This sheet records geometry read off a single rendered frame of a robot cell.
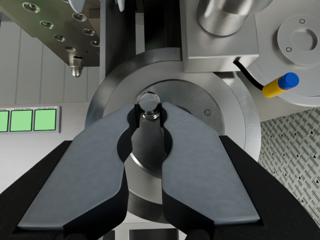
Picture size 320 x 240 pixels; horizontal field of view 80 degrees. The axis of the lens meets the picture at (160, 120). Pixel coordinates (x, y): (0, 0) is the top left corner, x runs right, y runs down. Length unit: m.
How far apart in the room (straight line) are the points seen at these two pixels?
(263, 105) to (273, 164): 0.18
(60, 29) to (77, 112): 0.20
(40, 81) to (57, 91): 0.17
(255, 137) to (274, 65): 0.07
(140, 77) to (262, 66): 0.11
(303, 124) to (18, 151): 0.59
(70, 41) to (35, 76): 1.60
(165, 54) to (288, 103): 0.11
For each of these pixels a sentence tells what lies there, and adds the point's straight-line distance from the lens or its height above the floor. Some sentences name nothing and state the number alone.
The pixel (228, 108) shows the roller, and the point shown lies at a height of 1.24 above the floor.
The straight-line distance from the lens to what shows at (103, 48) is 0.20.
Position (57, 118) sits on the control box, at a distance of 0.55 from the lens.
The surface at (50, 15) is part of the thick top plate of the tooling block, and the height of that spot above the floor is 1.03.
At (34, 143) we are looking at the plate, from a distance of 0.58.
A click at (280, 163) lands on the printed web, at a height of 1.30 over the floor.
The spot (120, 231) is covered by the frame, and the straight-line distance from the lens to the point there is 0.54.
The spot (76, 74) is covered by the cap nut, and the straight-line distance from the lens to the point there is 0.55.
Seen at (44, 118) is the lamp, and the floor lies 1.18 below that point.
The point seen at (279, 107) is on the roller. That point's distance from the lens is 0.21.
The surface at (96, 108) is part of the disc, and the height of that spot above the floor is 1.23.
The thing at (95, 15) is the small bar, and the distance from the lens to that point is 0.38.
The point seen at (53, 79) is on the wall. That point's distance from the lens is 2.00.
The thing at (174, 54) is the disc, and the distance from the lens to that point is 0.18.
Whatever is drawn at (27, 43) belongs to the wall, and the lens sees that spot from 2.23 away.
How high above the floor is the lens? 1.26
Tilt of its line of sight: 8 degrees down
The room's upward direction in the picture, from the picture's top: 178 degrees clockwise
